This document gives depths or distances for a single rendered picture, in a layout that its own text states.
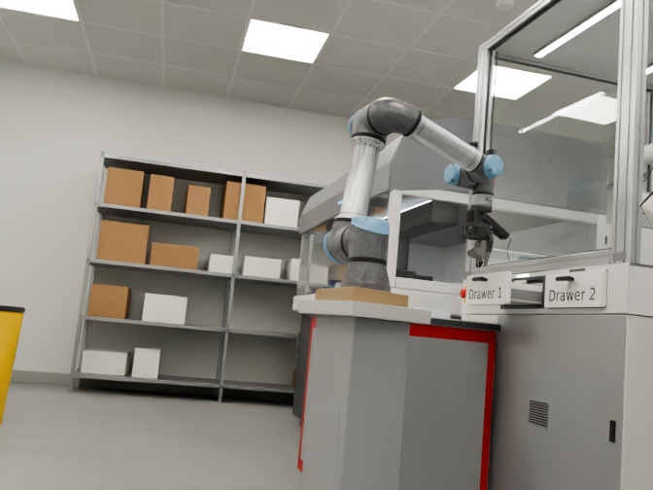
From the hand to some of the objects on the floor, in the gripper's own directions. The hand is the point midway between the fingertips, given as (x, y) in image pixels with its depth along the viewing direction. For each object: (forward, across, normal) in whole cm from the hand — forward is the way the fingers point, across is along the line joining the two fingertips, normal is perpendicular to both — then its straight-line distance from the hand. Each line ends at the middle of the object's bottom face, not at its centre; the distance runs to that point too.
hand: (484, 263), depth 241 cm
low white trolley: (+96, -41, -16) cm, 106 cm away
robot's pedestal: (+96, +26, -52) cm, 112 cm away
